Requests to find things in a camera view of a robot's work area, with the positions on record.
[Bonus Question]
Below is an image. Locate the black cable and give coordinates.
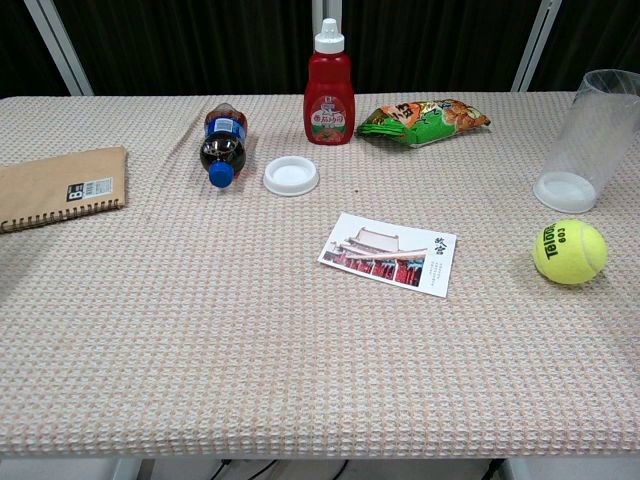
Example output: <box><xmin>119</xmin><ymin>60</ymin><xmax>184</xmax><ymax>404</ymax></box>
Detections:
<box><xmin>201</xmin><ymin>458</ymin><xmax>279</xmax><ymax>480</ymax></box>

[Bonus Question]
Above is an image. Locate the beige waffle tablecloth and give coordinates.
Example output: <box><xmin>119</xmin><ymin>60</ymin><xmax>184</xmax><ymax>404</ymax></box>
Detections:
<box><xmin>0</xmin><ymin>91</ymin><xmax>640</xmax><ymax>459</ymax></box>

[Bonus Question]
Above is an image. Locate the brown spiral notebook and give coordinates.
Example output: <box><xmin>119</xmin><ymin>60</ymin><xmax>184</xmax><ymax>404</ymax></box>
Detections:
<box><xmin>0</xmin><ymin>146</ymin><xmax>128</xmax><ymax>235</ymax></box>

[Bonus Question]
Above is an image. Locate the white metal frame post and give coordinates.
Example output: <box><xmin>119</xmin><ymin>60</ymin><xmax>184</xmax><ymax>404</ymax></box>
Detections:
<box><xmin>310</xmin><ymin>0</ymin><xmax>326</xmax><ymax>53</ymax></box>
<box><xmin>23</xmin><ymin>0</ymin><xmax>95</xmax><ymax>97</ymax></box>
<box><xmin>510</xmin><ymin>0</ymin><xmax>566</xmax><ymax>93</ymax></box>

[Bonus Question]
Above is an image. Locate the transparent plastic canister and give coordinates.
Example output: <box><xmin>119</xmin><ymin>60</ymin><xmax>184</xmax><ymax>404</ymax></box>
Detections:
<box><xmin>531</xmin><ymin>69</ymin><xmax>640</xmax><ymax>213</ymax></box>

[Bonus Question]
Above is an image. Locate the white plastic lid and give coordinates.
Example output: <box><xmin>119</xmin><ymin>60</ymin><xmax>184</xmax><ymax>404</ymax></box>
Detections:
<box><xmin>262</xmin><ymin>155</ymin><xmax>320</xmax><ymax>198</ymax></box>

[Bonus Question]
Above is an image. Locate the cola bottle blue cap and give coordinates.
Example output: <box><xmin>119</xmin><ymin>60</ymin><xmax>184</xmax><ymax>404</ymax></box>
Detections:
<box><xmin>199</xmin><ymin>102</ymin><xmax>249</xmax><ymax>189</ymax></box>

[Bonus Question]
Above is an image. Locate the yellow tennis ball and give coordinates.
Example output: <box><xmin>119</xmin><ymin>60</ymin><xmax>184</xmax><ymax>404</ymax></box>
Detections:
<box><xmin>531</xmin><ymin>219</ymin><xmax>609</xmax><ymax>286</ymax></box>

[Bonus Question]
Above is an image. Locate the red ketchup bottle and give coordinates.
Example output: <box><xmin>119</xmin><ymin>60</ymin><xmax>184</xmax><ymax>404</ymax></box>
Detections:
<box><xmin>303</xmin><ymin>18</ymin><xmax>356</xmax><ymax>147</ymax></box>

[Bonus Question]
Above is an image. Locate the green snack bag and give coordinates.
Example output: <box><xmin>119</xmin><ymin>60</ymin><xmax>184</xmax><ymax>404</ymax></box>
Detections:
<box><xmin>355</xmin><ymin>98</ymin><xmax>493</xmax><ymax>150</ymax></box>

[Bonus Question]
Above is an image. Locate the palace picture postcard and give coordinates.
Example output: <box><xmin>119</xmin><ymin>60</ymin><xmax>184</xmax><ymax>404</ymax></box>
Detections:
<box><xmin>317</xmin><ymin>212</ymin><xmax>458</xmax><ymax>299</ymax></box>

